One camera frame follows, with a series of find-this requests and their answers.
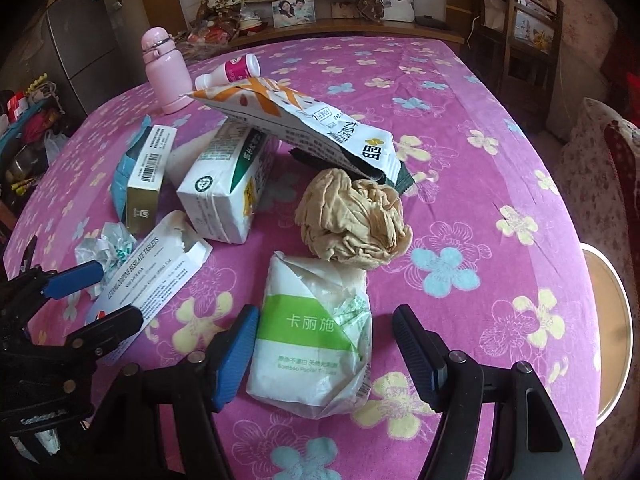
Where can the white tablet box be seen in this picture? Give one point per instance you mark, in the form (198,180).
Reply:
(160,270)

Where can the white green milk carton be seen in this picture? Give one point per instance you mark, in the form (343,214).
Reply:
(215,195)

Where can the couple photo frame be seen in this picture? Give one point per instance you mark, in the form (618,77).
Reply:
(293,11)

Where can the white green tissue packet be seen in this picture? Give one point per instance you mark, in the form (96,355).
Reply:
(300,340)

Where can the wooden headboard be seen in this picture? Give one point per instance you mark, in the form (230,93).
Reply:
(350,30)

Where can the dark red floral blanket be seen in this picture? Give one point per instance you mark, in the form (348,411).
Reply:
(622,170)

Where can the dark wooden chair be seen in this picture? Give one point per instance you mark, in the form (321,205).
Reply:
(520,70)

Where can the blue packet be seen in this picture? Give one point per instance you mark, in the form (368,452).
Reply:
(120,180)

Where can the tan paper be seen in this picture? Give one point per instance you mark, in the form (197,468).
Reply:
(350,220)

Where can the small white pink-label bottle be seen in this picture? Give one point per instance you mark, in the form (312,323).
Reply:
(232,70)

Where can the large photo frame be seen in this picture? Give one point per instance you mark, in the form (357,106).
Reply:
(399,0)

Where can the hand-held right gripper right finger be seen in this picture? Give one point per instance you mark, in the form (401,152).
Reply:
(420,360)

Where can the purple floral bed sheet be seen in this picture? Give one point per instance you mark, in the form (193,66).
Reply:
(450,160)

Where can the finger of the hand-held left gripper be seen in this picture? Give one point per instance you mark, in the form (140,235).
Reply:
(115,321)
(75,276)

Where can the colourful picture board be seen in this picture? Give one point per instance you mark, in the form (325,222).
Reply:
(535,25)

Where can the grey refrigerator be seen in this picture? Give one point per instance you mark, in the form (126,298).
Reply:
(75,45)

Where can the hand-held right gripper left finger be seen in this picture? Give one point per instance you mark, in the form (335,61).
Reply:
(235,355)

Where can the floral covered sofa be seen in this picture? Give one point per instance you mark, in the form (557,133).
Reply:
(580,170)

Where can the white plastic bag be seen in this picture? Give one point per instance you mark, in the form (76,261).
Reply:
(57,146)

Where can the pink floral cloth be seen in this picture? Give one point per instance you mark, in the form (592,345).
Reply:
(580,15)

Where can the gold green small box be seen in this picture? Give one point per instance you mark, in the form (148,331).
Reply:
(147,170)

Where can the black case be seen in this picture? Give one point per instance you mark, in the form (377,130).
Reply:
(431,21)

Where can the white round bin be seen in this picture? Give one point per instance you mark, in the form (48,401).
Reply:
(607,310)

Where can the pink thermos bottle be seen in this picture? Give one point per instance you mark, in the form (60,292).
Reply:
(167,75)

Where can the clear wrapper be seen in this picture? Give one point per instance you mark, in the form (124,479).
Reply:
(112,242)

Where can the white orange snack bag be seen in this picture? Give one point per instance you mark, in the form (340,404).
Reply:
(300,120)

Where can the small photo frame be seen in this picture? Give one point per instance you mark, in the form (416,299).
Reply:
(344,9)

